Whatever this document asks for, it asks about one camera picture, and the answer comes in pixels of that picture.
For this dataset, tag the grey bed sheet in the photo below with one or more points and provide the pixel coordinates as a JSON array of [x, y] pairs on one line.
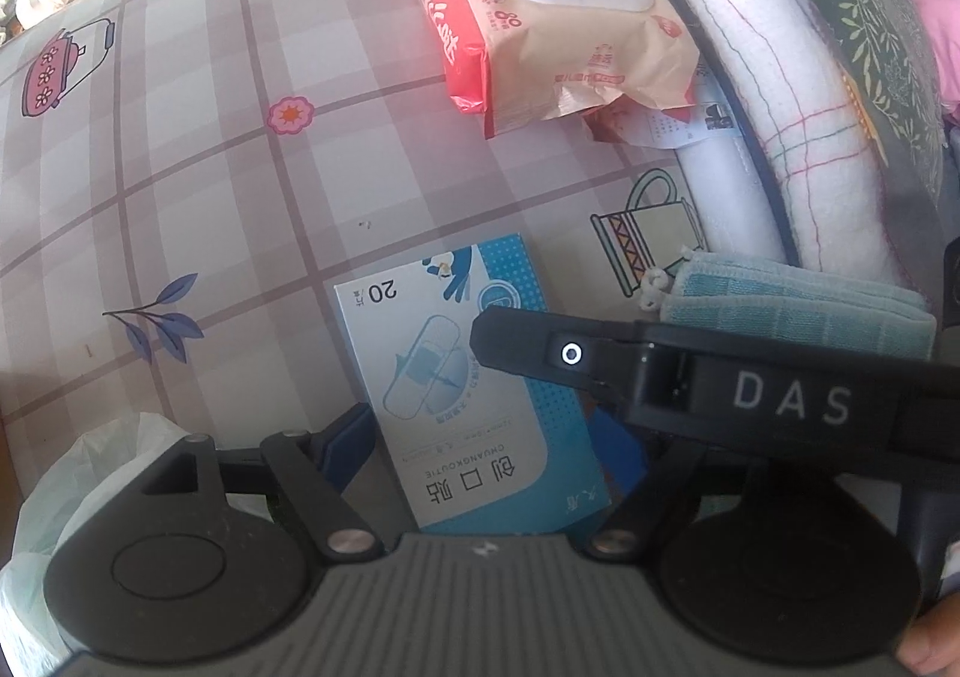
[[922, 197]]

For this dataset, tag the red peach wet wipes pack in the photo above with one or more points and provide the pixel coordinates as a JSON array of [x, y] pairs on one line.
[[562, 9]]

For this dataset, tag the printed paper sheet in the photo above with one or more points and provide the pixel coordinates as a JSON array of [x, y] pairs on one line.
[[660, 125]]

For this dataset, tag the white knotted plastic bag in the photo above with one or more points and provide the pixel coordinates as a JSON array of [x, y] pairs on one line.
[[97, 452]]

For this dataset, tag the teal checked cloth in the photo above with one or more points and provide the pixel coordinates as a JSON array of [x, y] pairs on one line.
[[787, 302]]

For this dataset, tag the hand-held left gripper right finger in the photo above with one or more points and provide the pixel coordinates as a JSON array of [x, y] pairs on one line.
[[615, 459]]

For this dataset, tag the pink pillow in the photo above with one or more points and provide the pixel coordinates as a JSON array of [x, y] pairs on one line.
[[941, 32]]

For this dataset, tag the person's right hand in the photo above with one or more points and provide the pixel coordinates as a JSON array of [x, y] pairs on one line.
[[937, 647]]

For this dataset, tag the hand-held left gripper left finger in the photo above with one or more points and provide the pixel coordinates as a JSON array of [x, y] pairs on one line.
[[349, 444]]

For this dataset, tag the blue white bandage box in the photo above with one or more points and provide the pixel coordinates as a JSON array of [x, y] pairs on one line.
[[420, 362]]

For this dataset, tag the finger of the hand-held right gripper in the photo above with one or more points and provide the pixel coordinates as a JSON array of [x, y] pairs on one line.
[[525, 339]]

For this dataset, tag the white towel blanket coloured lines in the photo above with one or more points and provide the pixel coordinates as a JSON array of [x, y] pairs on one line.
[[787, 84]]

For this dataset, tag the white foam roll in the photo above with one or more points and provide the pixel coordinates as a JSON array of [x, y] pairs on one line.
[[720, 197]]

